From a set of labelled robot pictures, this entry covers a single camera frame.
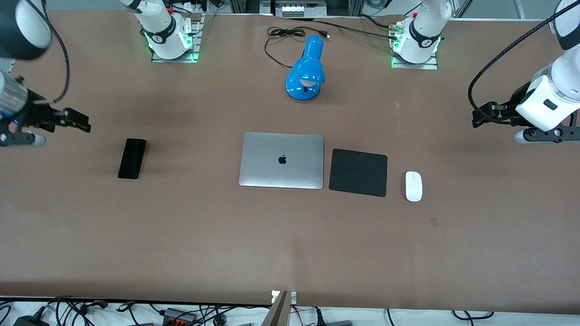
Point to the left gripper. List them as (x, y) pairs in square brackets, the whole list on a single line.
[(508, 111)]

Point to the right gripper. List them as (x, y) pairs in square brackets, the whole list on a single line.
[(34, 114)]

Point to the black smartphone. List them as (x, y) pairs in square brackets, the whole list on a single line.
[(132, 158)]

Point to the white computer mouse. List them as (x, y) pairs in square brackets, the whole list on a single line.
[(413, 186)]

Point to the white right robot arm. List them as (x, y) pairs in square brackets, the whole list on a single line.
[(159, 27)]

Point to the black mouse pad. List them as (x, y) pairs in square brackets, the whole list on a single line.
[(358, 174)]

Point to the power strip with plugs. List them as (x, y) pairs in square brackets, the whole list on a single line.
[(195, 5)]

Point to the blue desk lamp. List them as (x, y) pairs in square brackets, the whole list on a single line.
[(306, 72)]

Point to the black power adapter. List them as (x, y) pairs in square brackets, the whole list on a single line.
[(31, 321)]

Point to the silver closed laptop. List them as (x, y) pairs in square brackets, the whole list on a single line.
[(281, 172)]

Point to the black box with red levers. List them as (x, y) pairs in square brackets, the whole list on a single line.
[(180, 315)]

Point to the white multi-socket block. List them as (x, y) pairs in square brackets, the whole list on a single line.
[(292, 10)]

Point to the small black plug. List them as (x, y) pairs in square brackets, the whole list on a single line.
[(220, 320)]

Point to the grey flat box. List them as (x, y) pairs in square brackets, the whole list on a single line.
[(339, 323)]

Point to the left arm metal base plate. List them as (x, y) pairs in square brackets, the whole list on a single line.
[(430, 63)]

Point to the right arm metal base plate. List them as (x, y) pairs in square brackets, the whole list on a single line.
[(192, 50)]

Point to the aluminium frame rail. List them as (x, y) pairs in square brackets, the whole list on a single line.
[(267, 5)]

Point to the white bracket tag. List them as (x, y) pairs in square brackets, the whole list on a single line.
[(293, 297)]

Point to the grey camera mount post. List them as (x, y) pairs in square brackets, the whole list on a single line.
[(278, 312)]

